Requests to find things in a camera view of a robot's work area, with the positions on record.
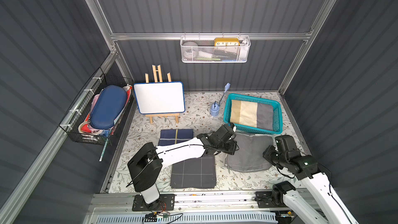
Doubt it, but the plain grey pillowcase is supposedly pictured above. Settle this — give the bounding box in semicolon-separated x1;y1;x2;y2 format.
225;133;274;173

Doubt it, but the teal plastic basket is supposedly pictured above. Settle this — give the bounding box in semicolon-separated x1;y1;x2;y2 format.
223;93;283;135

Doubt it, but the beige cream grey pillowcase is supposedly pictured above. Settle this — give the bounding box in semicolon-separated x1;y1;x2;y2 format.
230;100;274;131

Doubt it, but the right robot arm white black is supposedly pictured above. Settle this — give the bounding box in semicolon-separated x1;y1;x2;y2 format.
263;135;358;224

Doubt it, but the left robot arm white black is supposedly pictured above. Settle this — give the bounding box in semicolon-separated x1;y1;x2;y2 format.
127;123;238;204

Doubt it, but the dark grey checked pillowcase front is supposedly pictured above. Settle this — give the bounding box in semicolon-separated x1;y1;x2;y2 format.
171;156;217;189

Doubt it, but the navy blue folded pillowcase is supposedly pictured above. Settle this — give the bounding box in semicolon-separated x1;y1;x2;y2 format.
158;129;194;146

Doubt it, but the floral table cloth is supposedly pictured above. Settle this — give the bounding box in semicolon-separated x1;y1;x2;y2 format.
108;93;303;194

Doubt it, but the blue pen holder cup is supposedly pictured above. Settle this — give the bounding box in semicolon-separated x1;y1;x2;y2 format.
210;83;231;117

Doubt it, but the tape roll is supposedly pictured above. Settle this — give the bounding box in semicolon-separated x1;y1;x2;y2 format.
181;41;199;60

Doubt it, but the wooden easel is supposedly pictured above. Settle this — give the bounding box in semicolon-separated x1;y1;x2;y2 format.
145;65;180;124

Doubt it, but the yellow clock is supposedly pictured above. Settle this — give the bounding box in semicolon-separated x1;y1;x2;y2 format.
214;37;240;47

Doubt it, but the blue oval case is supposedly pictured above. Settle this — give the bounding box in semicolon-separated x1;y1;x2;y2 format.
90;85;127;130

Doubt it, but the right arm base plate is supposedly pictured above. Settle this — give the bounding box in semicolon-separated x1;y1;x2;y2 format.
255;191;286;208

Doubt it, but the small whiteboard blue frame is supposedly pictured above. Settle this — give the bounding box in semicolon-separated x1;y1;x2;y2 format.
133;82;186;115

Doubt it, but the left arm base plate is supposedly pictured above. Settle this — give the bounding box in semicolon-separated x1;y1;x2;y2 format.
132;194;176;212

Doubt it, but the white wire wall basket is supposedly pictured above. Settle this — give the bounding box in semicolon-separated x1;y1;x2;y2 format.
180;35;251;63

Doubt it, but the aluminium mounting rail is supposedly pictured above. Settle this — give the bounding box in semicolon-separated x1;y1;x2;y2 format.
90;188;312;215

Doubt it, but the black wire side basket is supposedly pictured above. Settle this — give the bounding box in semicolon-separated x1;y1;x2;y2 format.
60;71;134;146

